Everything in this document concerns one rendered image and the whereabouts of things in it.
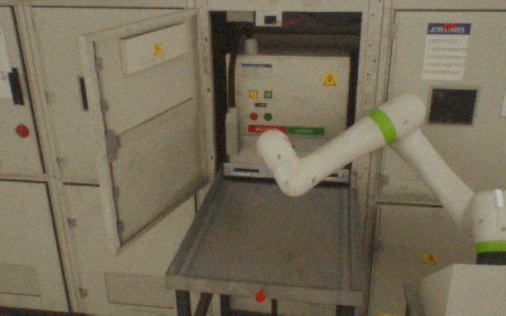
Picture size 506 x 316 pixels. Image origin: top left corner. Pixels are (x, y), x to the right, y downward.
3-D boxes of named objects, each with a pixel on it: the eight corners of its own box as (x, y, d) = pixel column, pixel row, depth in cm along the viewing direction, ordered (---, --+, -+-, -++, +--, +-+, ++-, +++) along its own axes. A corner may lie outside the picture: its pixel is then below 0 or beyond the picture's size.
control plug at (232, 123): (237, 156, 215) (236, 115, 208) (226, 155, 216) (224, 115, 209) (241, 149, 222) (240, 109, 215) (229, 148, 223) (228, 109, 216)
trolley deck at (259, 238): (362, 307, 161) (363, 291, 159) (166, 289, 170) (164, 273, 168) (357, 202, 222) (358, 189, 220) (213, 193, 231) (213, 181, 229)
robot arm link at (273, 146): (276, 120, 167) (247, 138, 168) (298, 153, 165) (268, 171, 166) (280, 127, 181) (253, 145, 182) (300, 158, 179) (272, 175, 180)
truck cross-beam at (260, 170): (348, 182, 223) (349, 169, 221) (223, 175, 231) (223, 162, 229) (348, 177, 228) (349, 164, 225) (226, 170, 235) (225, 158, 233)
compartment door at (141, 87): (101, 252, 182) (68, 34, 152) (197, 179, 234) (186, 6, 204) (117, 256, 179) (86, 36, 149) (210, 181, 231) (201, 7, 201)
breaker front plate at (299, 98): (342, 172, 222) (349, 59, 203) (229, 166, 229) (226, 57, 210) (342, 170, 223) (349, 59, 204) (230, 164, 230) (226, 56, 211)
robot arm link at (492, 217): (512, 259, 163) (504, 199, 169) (531, 251, 148) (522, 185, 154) (467, 258, 164) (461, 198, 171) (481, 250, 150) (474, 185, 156)
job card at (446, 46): (463, 81, 194) (472, 22, 185) (420, 80, 196) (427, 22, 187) (462, 81, 194) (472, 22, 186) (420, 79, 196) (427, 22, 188)
